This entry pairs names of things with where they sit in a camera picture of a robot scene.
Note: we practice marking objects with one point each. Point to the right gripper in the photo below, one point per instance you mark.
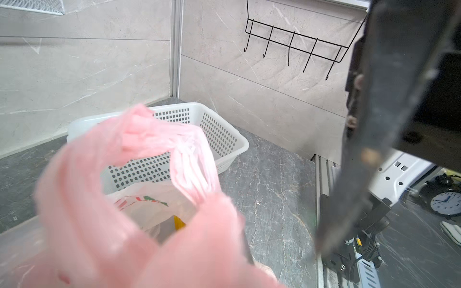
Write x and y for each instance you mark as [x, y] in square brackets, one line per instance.
[404, 92]

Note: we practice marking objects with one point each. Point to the white plastic basket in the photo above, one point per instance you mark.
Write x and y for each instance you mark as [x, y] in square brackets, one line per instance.
[225, 142]

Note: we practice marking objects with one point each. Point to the yellow-green banana bunch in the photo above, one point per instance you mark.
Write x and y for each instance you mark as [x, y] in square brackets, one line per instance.
[178, 223]

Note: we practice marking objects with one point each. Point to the plain pink plastic bag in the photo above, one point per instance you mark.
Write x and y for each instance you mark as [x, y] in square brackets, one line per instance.
[128, 239]

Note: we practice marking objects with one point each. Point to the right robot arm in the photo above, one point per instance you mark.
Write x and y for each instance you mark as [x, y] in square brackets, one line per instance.
[398, 172]

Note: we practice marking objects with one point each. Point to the white analog clock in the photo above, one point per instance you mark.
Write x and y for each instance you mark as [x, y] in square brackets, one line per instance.
[446, 203]

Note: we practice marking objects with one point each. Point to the black wire hook rack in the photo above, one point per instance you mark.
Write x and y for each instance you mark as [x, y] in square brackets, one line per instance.
[299, 43]

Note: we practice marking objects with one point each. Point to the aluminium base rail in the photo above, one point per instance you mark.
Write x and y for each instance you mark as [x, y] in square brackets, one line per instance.
[342, 265]

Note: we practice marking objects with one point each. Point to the white wire wall basket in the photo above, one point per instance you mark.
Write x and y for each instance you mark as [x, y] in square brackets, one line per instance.
[53, 7]

